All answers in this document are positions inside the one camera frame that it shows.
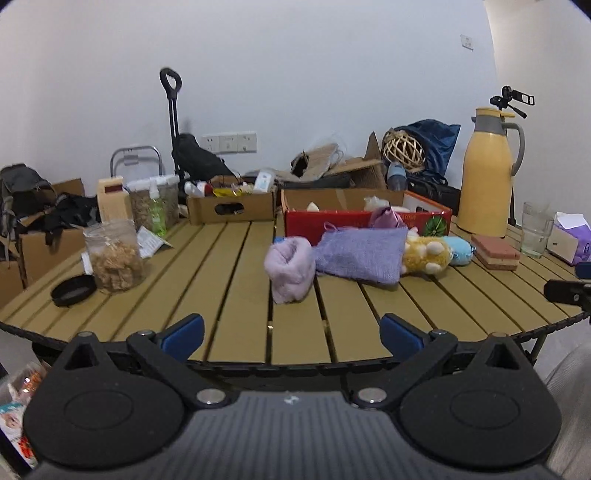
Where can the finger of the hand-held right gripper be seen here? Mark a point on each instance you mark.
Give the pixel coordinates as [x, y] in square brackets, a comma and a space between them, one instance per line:
[568, 291]

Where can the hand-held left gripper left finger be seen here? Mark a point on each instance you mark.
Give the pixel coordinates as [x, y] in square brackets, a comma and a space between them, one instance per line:
[183, 333]

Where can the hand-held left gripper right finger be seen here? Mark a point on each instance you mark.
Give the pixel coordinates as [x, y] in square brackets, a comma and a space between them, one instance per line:
[400, 336]

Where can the yellow plush toy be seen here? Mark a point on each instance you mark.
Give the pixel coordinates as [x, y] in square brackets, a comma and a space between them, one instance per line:
[425, 256]

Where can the purple knitted pouch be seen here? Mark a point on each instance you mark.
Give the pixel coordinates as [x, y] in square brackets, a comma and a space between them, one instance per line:
[362, 254]

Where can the light blue plush toy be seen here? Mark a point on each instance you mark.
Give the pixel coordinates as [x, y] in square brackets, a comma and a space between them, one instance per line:
[461, 251]

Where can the lilac towel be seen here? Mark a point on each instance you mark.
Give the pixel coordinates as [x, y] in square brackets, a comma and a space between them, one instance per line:
[290, 270]

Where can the red cardboard box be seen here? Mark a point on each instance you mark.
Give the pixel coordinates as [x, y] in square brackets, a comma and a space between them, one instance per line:
[304, 226]

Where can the purple tissue pack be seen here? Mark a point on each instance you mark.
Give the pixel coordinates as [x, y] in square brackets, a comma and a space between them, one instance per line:
[572, 237]

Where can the glass of water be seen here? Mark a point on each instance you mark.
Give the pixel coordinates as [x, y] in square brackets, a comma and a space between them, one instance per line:
[535, 233]

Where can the brick-coloured sponge block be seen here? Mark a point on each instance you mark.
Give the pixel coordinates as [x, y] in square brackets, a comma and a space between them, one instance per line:
[496, 251]

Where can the white paper packets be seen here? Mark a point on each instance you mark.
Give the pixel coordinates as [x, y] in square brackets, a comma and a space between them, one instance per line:
[150, 242]

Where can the plastic jar of dried food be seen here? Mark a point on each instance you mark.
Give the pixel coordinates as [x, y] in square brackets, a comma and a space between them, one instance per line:
[115, 261]

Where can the black jar lid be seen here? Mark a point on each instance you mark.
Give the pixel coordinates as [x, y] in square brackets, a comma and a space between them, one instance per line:
[73, 290]

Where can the mauve cloth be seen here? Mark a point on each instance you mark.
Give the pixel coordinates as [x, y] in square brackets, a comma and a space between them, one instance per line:
[385, 218]

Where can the green spray bottle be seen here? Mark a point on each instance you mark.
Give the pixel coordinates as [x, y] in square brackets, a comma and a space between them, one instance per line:
[158, 214]

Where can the small brown cardboard box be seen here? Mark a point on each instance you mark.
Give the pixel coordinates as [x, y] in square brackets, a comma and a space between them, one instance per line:
[231, 210]

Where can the yellow thermos jug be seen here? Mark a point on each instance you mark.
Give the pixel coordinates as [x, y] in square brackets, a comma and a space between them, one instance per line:
[485, 184]

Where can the clear container of dried herbs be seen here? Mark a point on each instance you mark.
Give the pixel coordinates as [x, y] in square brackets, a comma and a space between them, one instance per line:
[138, 205]

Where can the beige wooden box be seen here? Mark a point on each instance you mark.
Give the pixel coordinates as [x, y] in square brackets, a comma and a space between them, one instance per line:
[113, 203]

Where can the blue water bottle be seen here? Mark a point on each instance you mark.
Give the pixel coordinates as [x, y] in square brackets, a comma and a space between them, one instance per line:
[396, 177]

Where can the brown cardboard box with clothes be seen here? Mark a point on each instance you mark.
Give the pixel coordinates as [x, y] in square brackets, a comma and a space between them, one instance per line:
[41, 251]

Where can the black cloth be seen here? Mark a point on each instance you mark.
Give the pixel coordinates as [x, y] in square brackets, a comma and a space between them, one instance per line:
[69, 212]

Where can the large brown cardboard box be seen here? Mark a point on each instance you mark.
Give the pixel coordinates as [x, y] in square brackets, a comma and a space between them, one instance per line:
[364, 173]

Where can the black trolley bag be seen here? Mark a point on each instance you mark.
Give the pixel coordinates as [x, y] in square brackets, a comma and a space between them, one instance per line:
[196, 159]

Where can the colourful snack packets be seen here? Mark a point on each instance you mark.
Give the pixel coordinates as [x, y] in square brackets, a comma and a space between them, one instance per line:
[18, 410]

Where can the wicker ball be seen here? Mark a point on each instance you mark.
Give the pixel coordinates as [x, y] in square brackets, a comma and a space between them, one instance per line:
[402, 150]

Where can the torn cardboard piece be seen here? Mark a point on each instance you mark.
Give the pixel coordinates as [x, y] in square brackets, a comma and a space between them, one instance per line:
[318, 161]

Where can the dark blue cloth bag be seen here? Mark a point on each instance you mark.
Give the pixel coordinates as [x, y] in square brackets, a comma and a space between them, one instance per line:
[441, 143]

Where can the grey backpack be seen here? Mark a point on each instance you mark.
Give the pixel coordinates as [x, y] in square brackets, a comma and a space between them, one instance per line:
[21, 189]

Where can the metal folding frame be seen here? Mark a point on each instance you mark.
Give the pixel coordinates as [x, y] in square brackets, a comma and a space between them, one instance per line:
[136, 154]

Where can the white wall outlets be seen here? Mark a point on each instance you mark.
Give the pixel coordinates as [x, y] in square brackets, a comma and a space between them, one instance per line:
[228, 143]

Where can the black tripod with camera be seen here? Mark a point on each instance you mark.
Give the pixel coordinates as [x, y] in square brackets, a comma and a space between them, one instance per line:
[510, 99]

